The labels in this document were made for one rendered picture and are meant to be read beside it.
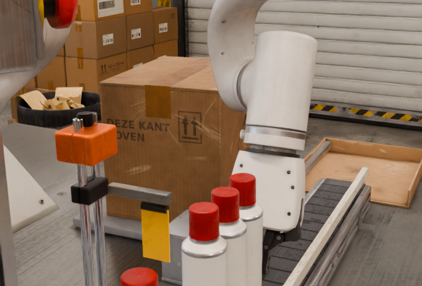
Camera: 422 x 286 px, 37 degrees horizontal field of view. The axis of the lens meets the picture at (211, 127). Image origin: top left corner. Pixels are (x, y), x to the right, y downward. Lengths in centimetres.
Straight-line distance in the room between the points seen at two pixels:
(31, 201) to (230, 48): 62
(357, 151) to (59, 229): 80
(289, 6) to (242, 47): 424
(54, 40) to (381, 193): 77
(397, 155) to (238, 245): 97
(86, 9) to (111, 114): 311
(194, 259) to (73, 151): 19
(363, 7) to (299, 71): 413
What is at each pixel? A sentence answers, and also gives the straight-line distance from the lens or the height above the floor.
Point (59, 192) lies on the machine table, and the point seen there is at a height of 83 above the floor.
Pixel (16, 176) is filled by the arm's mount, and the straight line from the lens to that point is 138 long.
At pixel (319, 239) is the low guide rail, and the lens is 102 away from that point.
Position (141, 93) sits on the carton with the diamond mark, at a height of 110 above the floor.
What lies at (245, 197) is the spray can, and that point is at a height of 106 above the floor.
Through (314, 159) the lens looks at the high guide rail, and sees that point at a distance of 123.
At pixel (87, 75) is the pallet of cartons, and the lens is 436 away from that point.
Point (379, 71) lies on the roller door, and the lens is 499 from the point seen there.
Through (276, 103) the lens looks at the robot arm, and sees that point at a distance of 83.
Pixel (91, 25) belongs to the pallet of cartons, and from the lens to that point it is 427.
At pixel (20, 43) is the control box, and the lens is 40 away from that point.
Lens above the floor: 136
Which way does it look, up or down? 16 degrees down
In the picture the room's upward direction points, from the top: 1 degrees counter-clockwise
